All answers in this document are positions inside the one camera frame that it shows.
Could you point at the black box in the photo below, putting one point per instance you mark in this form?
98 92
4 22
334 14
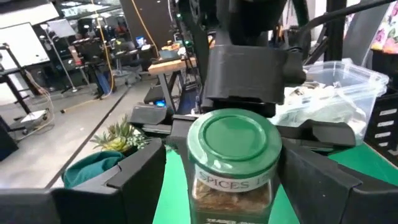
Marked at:
6 140

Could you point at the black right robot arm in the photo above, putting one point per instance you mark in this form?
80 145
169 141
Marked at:
248 18

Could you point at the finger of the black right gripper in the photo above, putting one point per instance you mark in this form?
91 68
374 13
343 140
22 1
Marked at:
149 115
329 135

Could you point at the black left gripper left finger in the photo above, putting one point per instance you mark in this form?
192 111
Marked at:
133 193

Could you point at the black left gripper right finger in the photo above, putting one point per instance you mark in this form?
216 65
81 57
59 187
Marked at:
326 199

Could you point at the black drawer unit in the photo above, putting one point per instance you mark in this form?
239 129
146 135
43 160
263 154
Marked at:
373 124

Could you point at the green table mat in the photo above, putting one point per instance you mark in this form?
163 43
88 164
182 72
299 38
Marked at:
171 199

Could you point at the potted succulent plant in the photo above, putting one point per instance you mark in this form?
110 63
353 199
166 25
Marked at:
116 140

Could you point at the teal cloth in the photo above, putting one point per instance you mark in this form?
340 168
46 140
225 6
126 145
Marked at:
90 168

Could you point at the floral fabric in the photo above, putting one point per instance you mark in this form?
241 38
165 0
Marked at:
387 31

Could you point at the whiteboard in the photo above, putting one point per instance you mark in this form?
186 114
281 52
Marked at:
21 46

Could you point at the white panel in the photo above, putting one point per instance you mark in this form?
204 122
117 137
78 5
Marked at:
25 14

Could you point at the clear plastic storage bin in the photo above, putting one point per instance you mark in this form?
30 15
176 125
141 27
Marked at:
357 77

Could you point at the wooden workbench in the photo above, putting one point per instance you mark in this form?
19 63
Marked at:
168 66

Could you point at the white reflector on stand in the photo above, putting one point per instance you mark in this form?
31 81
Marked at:
60 28

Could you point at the white floor plate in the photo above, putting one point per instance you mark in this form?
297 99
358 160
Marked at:
34 115

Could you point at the green-lidded spice jar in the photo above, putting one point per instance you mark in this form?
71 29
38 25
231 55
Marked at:
233 140

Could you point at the black rig post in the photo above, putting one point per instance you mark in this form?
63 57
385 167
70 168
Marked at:
335 31

